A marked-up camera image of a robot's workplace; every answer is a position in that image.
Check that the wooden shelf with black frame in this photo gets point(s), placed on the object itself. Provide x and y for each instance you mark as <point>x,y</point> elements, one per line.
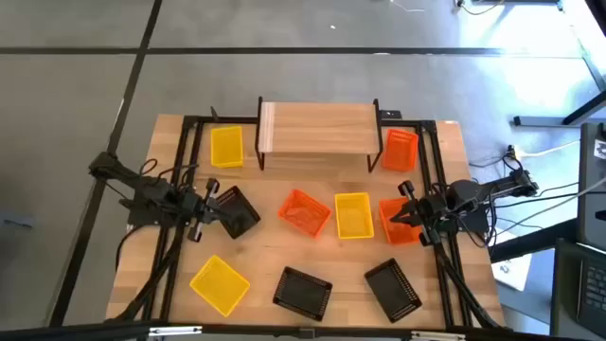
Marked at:
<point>317,128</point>

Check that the grey computer case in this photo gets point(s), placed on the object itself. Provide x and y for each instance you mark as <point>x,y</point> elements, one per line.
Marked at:
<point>592,189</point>

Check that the black plastic basket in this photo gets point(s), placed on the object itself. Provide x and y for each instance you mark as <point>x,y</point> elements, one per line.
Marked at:
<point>392,290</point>
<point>302,293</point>
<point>244,220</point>

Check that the dark laptop computer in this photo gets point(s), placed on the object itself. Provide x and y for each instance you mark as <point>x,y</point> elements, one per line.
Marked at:
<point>580,289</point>

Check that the white paper sheet with logo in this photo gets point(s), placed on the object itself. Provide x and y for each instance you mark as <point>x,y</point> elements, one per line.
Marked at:
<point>510,271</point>

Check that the black desk base bar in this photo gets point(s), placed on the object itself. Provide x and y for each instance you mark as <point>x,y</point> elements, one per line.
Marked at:
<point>535,239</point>

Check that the orange plastic basket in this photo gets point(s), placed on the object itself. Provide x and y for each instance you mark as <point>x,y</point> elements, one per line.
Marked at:
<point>400,150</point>
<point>304,213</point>
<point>395,234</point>

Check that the yellow plastic basket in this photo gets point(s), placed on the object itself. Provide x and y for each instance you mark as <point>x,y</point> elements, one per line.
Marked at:
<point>353,215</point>
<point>219,285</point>
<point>226,147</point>

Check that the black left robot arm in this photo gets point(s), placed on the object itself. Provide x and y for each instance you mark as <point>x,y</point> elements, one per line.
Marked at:
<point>156,196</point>

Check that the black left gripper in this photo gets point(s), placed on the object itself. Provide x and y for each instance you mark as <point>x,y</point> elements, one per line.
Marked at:
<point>199,208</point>

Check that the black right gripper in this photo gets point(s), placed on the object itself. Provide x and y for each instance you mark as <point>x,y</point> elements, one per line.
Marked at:
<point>433,210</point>

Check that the black desk leg frame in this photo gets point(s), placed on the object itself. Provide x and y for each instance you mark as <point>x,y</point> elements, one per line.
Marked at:
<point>563,116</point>

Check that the black aluminium rig frame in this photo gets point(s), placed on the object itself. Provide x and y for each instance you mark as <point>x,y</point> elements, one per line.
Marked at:
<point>432,151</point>

